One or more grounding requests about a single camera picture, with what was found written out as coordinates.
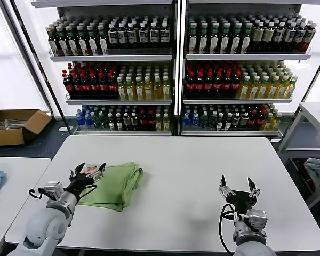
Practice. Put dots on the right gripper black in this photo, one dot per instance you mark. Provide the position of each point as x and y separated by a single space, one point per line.
241 200

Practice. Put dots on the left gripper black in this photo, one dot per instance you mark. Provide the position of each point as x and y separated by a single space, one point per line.
81 182

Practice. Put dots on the green t-shirt with red print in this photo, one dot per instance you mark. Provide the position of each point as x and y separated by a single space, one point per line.
112 186

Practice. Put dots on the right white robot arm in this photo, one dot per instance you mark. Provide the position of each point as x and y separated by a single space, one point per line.
252 249

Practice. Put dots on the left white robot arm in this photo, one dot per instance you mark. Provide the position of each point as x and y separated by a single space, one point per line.
45 226

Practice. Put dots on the white paper scrap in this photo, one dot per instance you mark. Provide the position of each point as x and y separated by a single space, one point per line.
62 129

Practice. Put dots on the small dark green bottle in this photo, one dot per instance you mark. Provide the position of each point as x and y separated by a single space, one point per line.
103 121
96 121
212 122
203 122

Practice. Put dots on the small blue water bottle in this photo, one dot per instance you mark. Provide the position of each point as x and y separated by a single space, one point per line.
195 121
186 121
88 120
80 120

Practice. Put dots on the small dark bottle white cap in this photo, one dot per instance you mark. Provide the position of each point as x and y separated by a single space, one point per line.
126 121
111 122
220 122
134 121
228 122
119 122
236 120
244 120

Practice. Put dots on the black crate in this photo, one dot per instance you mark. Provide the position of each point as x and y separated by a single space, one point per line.
296 173

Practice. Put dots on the small cola bottle red cap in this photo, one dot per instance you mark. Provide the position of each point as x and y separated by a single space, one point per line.
252 120
143 121
260 120
151 121

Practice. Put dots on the red item in crate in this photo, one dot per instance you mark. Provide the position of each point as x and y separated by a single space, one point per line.
310 182

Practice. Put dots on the small yellow drink bottle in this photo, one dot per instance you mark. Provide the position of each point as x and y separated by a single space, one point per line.
158 124
276 122
268 122
166 124

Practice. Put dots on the pale grey-blue cloth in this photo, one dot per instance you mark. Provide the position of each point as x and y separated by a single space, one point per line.
318 170

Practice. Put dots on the yellow drink bottle green label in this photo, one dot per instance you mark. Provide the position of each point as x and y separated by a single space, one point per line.
157 92
244 90
254 90
262 90
272 90
281 90
139 92
130 92
148 92
290 90
121 92
166 92

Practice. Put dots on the brown cardboard box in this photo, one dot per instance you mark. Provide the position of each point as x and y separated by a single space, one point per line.
5 137

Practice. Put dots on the grey packaged parts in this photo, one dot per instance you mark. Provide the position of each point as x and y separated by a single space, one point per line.
8 124

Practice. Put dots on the grey metal table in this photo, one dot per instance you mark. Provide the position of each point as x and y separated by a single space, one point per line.
313 112

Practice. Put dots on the white metal shelf unit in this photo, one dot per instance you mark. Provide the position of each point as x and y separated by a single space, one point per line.
109 58
242 56

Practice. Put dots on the dark tea bottle green cap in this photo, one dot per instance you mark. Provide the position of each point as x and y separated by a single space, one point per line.
192 42
235 42
83 45
202 42
104 45
246 42
224 42
72 45
214 42
93 45
63 45
53 45

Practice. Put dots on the dark bottle white blue label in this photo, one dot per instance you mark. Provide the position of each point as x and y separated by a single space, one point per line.
143 36
153 36
279 36
112 36
310 36
289 36
300 36
164 36
132 36
122 36

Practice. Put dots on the dark bottle beige label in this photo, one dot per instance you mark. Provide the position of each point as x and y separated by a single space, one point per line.
257 36
268 36

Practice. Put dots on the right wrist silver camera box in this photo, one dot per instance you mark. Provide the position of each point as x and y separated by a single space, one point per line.
257 220

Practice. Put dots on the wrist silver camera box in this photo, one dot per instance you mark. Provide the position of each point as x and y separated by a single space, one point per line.
53 189
257 220

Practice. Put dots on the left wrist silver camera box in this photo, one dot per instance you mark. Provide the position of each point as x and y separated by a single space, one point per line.
53 189

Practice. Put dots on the black window frame post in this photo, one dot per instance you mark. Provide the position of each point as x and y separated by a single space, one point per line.
43 72

